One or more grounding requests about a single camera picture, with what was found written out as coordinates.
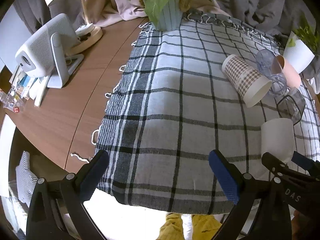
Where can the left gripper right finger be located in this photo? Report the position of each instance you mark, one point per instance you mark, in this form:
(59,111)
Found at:
(242,189)

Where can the grey blanket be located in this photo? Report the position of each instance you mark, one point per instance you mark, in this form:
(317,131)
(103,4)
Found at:
(270,16)

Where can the white cup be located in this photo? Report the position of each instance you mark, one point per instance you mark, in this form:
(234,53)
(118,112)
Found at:
(277,138)

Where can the checkered paper cup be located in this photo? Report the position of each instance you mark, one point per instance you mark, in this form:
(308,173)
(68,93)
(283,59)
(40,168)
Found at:
(251,85)

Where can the small items clutter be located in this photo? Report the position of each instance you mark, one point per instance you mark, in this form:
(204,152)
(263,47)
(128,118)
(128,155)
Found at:
(18,87)

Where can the smoky grey square glass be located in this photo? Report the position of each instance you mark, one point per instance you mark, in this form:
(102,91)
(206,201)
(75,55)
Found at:
(292,105)

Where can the plaid grey white tablecloth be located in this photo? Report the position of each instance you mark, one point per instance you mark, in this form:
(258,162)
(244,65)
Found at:
(173,106)

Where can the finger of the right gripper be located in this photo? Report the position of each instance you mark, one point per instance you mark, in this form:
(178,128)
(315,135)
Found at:
(313,167)
(276,167)

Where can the beige cloth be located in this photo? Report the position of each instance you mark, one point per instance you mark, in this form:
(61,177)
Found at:
(107,12)

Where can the striped cushion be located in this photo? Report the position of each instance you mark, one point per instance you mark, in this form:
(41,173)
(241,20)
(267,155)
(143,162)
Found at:
(26,179)

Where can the pink cup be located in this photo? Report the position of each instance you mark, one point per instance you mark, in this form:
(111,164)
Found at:
(280,65)

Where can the yellow slippers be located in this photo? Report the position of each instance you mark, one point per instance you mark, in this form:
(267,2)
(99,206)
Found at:
(200,226)

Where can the wooden table lamp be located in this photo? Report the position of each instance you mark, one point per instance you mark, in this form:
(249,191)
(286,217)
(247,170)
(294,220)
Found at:
(88,34)

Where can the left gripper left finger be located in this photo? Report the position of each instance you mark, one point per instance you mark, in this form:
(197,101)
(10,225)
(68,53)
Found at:
(78,188)

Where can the green plant in white pot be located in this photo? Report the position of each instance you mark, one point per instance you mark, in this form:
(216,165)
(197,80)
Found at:
(302,45)

